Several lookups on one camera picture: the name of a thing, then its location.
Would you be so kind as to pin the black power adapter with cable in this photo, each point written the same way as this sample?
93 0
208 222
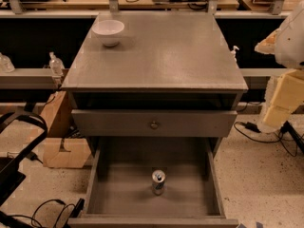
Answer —
253 127

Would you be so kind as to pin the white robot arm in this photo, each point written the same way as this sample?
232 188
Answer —
284 93

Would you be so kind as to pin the closed grey upper drawer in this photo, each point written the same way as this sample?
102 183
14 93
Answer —
154 123

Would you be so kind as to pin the small white pump bottle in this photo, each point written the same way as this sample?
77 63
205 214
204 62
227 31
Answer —
234 52

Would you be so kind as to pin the cardboard box on floor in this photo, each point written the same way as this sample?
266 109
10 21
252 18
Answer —
60 150

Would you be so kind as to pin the clear plastic bottle far left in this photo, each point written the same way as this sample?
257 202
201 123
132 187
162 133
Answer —
6 64

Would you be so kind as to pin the white ceramic bowl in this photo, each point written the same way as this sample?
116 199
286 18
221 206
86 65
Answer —
109 32

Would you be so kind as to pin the silver blue redbull can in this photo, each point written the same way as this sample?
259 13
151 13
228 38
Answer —
158 181

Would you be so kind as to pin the clear plastic pump bottle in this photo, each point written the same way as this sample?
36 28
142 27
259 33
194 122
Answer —
56 64

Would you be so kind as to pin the grey wooden drawer cabinet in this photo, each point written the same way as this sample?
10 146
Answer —
166 60

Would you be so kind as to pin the open grey lower drawer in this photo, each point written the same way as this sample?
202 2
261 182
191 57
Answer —
119 193

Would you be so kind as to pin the black power strip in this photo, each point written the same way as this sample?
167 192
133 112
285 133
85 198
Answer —
287 128

